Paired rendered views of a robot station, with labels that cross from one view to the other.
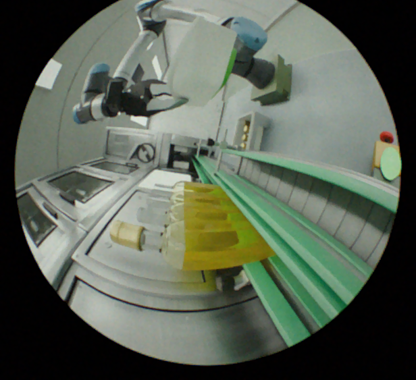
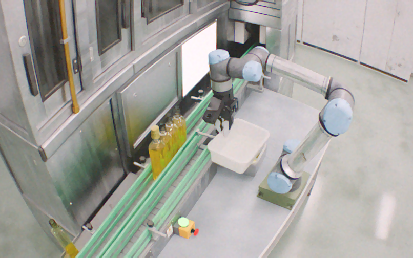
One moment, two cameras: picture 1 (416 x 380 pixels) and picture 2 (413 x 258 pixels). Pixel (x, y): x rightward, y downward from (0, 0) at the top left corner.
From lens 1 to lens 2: 1.33 m
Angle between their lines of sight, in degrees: 28
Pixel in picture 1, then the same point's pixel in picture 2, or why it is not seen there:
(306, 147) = (212, 198)
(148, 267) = (133, 122)
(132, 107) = not seen: hidden behind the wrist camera
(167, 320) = (114, 143)
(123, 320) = (107, 130)
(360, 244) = (160, 204)
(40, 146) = not seen: outside the picture
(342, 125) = (215, 219)
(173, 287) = (130, 138)
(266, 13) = not seen: outside the picture
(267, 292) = (143, 175)
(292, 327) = (135, 187)
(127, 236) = (156, 135)
